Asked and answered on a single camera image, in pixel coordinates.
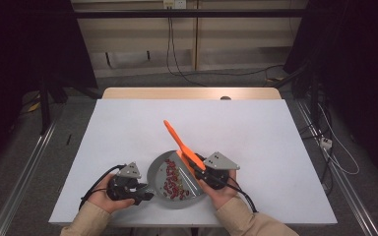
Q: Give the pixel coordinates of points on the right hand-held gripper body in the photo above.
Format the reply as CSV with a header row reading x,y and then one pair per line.
x,y
220,162

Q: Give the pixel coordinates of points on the metal floor rail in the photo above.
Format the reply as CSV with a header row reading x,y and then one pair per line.
x,y
344,183
23,177

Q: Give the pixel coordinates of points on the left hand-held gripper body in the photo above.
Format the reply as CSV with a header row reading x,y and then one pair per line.
x,y
129,171

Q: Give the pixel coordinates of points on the white power adapter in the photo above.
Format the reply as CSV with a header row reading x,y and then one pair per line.
x,y
326,143

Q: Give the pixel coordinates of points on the dark table grommet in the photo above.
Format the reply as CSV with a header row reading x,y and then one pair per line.
x,y
225,98

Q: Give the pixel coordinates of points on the white table cover sheet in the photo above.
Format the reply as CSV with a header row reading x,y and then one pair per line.
x,y
242,131

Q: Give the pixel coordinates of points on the black metal stand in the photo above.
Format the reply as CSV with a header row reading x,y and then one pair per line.
x,y
45,108

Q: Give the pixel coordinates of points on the wooden table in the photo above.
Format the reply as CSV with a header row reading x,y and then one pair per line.
x,y
177,93

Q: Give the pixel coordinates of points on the grey dustpan with orange edge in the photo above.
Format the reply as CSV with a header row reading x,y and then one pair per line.
x,y
156,177

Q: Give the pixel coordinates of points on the person's right hand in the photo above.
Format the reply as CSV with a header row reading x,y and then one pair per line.
x,y
221,196

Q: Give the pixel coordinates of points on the scatter of red beans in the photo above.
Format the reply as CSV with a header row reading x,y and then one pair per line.
x,y
172,183

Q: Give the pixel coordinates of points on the person's left hand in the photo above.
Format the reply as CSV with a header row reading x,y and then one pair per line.
x,y
108,203

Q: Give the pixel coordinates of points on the black curtain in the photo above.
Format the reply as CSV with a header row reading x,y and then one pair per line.
x,y
357,65
23,49

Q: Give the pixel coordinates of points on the white wall socket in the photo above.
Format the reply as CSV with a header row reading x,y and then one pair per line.
x,y
174,4

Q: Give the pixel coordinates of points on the small black floor object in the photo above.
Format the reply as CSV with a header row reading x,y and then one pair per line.
x,y
69,139

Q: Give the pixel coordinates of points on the black horizontal metal bar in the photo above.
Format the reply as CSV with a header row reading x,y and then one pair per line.
x,y
190,13

